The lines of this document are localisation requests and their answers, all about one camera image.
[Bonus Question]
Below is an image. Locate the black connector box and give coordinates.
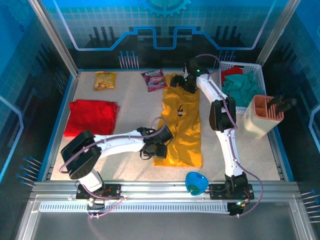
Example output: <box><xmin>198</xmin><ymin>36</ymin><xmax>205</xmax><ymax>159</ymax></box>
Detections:
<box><xmin>227</xmin><ymin>200</ymin><xmax>251</xmax><ymax>217</ymax></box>
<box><xmin>86</xmin><ymin>199</ymin><xmax>106</xmax><ymax>211</ymax></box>

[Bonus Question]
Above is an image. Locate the aluminium frame post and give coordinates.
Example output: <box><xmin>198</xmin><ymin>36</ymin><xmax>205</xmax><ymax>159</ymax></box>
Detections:
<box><xmin>27</xmin><ymin>0</ymin><xmax>80</xmax><ymax>77</ymax></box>
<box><xmin>254</xmin><ymin>0</ymin><xmax>301</xmax><ymax>67</ymax></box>

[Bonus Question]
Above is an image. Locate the white plastic basket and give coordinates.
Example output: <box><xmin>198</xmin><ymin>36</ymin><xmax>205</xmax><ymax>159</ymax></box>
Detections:
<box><xmin>218</xmin><ymin>59</ymin><xmax>265</xmax><ymax>115</ymax></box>

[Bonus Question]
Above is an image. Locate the teal t-shirt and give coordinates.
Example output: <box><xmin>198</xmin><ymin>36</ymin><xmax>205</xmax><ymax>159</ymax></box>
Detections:
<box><xmin>221</xmin><ymin>71</ymin><xmax>261</xmax><ymax>108</ymax></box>

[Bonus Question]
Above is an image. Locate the white slotted cable duct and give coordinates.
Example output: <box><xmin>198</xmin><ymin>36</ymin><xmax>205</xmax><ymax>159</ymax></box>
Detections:
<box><xmin>38</xmin><ymin>201</ymin><xmax>231</xmax><ymax>214</ymax></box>

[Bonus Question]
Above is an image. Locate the yellow snack bag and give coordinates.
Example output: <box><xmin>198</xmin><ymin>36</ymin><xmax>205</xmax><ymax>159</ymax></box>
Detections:
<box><xmin>93</xmin><ymin>71</ymin><xmax>118</xmax><ymax>91</ymax></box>

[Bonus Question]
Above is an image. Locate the red folded t-shirt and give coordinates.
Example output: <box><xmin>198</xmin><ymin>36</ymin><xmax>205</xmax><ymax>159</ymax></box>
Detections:
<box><xmin>63</xmin><ymin>99</ymin><xmax>121</xmax><ymax>138</ymax></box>

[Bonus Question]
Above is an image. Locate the yellow t-shirt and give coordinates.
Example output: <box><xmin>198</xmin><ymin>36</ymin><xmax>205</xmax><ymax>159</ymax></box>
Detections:
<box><xmin>153</xmin><ymin>72</ymin><xmax>203</xmax><ymax>168</ymax></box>

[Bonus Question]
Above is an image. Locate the purple candy bag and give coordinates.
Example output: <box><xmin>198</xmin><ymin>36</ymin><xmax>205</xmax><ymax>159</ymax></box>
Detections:
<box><xmin>140</xmin><ymin>68</ymin><xmax>168</xmax><ymax>93</ymax></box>

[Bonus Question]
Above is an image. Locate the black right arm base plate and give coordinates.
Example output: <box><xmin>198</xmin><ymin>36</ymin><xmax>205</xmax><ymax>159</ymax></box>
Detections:
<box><xmin>208</xmin><ymin>183</ymin><xmax>255</xmax><ymax>201</ymax></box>

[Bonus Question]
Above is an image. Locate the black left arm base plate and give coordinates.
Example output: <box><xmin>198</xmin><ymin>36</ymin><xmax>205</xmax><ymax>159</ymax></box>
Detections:
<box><xmin>75</xmin><ymin>183</ymin><xmax>123</xmax><ymax>201</ymax></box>

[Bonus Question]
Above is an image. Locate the blue plastic bowl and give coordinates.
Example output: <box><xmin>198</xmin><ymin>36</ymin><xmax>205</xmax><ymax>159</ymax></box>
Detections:
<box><xmin>184</xmin><ymin>171</ymin><xmax>209</xmax><ymax>196</ymax></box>

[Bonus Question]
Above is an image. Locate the red crumpled t-shirt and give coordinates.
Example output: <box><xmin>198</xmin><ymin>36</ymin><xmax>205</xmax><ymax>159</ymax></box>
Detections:
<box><xmin>221</xmin><ymin>66</ymin><xmax>245</xmax><ymax>88</ymax></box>

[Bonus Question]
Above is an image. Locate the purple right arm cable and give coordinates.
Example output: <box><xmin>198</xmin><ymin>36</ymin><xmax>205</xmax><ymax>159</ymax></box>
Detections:
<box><xmin>194</xmin><ymin>54</ymin><xmax>265</xmax><ymax>218</ymax></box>

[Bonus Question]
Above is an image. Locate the beige knife block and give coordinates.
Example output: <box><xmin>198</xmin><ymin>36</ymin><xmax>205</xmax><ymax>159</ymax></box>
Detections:
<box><xmin>241</xmin><ymin>94</ymin><xmax>286</xmax><ymax>140</ymax></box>

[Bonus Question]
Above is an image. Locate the black-handled knife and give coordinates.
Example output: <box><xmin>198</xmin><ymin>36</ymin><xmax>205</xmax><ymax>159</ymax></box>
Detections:
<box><xmin>267</xmin><ymin>103</ymin><xmax>295</xmax><ymax>114</ymax></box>
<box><xmin>271</xmin><ymin>97</ymin><xmax>299</xmax><ymax>108</ymax></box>

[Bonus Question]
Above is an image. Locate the aluminium mounting rail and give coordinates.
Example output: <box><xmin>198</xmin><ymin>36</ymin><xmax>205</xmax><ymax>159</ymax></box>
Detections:
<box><xmin>29</xmin><ymin>180</ymin><xmax>301</xmax><ymax>202</ymax></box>

